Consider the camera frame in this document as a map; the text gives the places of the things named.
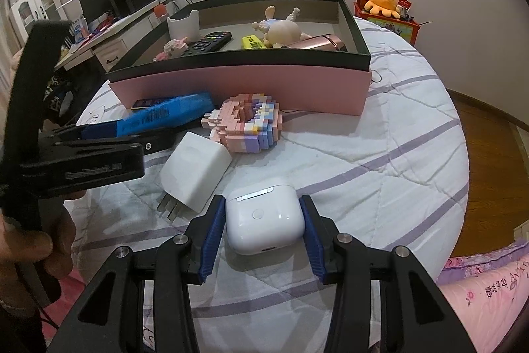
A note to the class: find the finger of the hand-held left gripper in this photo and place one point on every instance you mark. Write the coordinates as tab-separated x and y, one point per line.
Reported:
66	131
82	167

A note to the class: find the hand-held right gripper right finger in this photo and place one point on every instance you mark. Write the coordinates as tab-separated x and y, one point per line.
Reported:
312	241

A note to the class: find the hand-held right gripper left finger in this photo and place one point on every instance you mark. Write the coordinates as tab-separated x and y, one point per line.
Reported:
210	237

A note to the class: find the white earbuds case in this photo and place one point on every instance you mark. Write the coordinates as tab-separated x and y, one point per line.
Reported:
260	220

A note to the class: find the white charger plug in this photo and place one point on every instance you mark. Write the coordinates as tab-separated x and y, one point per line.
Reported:
194	167

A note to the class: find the long blue box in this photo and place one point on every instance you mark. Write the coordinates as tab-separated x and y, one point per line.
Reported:
165	113

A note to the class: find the large pink block figure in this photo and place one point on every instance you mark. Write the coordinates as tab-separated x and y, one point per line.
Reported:
248	129

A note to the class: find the small pink kitty block figure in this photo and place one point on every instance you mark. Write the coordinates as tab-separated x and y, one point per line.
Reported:
173	47

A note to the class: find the pink box with black rim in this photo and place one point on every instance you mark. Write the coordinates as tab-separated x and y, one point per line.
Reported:
248	88

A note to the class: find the white cat-ear cup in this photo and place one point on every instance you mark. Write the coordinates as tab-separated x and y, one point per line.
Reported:
182	28

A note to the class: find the black remote control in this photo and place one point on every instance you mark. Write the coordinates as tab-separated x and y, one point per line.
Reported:
210	40

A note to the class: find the rose gold bottle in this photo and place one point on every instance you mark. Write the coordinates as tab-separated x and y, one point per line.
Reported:
318	43

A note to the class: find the yellow highlighter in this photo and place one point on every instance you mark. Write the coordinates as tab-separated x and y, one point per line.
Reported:
252	42

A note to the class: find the pig doll figure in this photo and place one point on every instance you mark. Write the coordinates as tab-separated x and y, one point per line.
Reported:
281	32

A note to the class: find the person's left forearm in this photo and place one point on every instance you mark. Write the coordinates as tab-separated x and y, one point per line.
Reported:
16	328

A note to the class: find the person's left hand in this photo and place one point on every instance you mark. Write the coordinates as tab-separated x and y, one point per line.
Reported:
33	245

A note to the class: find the black white patterned cloth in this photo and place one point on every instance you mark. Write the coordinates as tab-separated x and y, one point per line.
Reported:
58	96

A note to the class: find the blue box on desk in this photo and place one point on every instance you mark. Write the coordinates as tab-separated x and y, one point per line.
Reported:
80	28

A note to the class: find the small dark blue box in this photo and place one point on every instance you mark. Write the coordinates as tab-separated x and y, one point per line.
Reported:
144	103

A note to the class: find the white glass-door cabinet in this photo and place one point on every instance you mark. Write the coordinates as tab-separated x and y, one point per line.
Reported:
41	1

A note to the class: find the white desk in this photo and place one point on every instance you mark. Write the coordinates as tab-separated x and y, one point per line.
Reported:
115	51

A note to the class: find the pink printed blanket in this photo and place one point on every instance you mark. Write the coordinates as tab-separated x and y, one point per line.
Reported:
487	295

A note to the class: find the red printed toy box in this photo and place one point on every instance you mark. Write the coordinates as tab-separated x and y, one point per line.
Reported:
396	26

